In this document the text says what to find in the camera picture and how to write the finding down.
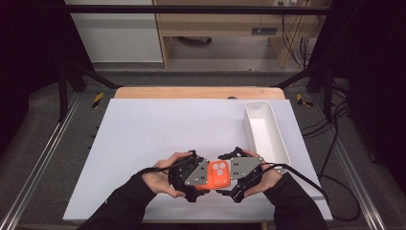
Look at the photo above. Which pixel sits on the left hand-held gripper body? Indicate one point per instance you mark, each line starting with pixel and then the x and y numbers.
pixel 196 172

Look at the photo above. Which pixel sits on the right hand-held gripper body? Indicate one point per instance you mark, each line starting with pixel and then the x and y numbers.
pixel 245 167

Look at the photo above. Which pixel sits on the orange phone case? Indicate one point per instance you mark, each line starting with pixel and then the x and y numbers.
pixel 220 175

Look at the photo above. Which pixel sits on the person's right hand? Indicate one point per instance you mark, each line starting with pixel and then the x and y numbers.
pixel 268 179

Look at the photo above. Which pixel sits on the person's left hand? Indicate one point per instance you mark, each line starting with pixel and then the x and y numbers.
pixel 158 180

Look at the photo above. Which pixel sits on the white plastic bin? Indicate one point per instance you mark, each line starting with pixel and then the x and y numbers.
pixel 265 134

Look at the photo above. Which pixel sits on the white table sheet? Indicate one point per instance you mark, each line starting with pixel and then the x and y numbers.
pixel 159 134

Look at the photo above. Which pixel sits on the light wooden table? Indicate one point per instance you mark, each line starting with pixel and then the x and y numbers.
pixel 191 92

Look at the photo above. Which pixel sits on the yellow black tape strip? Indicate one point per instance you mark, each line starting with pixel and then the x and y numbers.
pixel 98 100
pixel 303 100

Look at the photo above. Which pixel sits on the grey power strip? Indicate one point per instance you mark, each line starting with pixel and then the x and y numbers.
pixel 264 31

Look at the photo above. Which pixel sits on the wooden desk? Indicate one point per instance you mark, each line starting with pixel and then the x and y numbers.
pixel 223 22

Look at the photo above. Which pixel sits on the white cabinet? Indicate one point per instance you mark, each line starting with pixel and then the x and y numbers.
pixel 118 35

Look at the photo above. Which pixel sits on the black curtain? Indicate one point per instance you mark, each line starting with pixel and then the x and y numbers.
pixel 367 64
pixel 28 64

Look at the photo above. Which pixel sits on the aluminium rail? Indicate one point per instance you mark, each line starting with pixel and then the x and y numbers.
pixel 41 156
pixel 354 166

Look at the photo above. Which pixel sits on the black frame strut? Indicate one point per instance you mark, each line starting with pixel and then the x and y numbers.
pixel 319 80
pixel 75 80

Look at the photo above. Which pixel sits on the black frame crossbar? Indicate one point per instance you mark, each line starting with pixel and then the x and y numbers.
pixel 191 9

